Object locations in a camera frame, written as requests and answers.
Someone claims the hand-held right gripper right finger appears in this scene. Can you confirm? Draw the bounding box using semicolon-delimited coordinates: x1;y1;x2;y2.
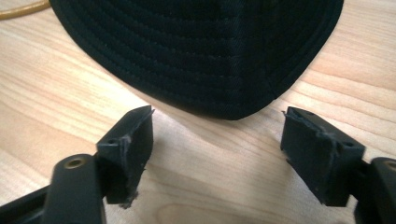
279;105;367;207

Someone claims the tan cable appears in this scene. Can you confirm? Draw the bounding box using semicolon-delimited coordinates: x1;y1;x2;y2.
0;0;51;21

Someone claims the black bucket hat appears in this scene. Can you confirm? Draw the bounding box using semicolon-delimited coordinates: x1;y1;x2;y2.
49;0;345;121

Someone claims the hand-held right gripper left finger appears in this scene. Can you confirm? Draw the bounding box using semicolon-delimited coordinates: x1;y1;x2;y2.
95;105;155;209

